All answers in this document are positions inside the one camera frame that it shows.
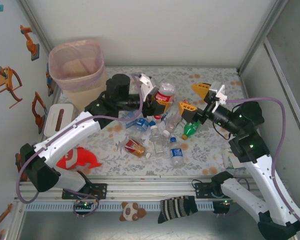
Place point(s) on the green plastic bottle yellow cap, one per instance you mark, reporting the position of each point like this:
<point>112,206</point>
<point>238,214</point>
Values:
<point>190,128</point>

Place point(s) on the clear bottle blue label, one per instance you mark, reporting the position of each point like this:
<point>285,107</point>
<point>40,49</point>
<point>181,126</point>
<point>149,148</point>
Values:
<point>141,124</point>

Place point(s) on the beige bin with pink liner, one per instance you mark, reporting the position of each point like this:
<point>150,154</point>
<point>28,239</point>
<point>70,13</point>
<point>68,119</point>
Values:
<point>87,97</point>

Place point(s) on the Pepsi bottle with blue cap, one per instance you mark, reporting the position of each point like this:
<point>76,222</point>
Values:
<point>177,153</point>

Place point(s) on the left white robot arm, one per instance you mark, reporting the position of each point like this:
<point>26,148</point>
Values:
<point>65,135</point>

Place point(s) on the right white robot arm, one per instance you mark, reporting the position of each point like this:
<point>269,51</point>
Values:
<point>260,175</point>

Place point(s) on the clear plastic bottle white cap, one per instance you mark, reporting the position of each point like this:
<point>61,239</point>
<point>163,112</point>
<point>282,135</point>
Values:
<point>172,123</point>

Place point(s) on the clear square bottle without label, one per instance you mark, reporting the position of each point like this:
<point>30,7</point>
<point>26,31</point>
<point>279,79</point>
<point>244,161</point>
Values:
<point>158,145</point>

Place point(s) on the white green wipes pack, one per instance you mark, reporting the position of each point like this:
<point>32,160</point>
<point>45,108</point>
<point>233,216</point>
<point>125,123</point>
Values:
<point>227,157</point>

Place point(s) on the brown tea bottle red label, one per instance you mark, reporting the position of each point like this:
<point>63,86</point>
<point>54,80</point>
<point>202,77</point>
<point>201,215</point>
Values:
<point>133,147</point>

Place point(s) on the floral tablecloth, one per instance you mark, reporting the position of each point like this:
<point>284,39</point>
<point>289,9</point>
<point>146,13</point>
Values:
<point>140,167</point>

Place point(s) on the white tissue box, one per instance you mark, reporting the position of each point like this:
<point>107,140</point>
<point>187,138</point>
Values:
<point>52,117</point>

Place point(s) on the red shark plush toy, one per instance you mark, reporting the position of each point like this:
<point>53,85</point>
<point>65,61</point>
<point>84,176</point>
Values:
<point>75,157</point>

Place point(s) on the small circuit board green LED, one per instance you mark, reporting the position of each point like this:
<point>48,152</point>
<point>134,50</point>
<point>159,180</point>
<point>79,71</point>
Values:
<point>85,204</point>
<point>225,203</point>

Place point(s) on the black striped sock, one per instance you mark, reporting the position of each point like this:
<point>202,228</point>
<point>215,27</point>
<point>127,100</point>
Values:
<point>175,207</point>

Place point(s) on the brown white bear plush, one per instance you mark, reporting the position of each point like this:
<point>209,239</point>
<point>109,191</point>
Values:
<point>130,212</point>

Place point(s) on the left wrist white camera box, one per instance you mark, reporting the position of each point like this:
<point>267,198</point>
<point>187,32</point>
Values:
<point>146,82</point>

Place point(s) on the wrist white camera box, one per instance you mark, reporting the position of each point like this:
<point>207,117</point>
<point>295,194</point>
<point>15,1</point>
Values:
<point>146,82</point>
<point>218,92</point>

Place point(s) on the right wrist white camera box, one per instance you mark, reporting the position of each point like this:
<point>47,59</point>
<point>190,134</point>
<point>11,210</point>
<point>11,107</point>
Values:
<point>218,92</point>

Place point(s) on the orange blue wall model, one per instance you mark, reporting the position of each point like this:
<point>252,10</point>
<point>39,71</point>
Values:
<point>49,86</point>

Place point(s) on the aluminium frame post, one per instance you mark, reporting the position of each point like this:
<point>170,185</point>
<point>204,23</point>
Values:
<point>37,32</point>
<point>262,35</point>

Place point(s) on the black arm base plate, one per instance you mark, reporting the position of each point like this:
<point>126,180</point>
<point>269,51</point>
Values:
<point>101,191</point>
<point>201,191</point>

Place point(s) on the aluminium frame rail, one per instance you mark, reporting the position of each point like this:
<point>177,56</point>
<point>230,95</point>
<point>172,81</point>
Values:
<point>150,190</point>

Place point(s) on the orange chair shaped wall model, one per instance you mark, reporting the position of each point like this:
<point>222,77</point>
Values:
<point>5,80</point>

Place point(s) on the orange wall model piece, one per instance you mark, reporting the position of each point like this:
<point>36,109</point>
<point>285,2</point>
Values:
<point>1,220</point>

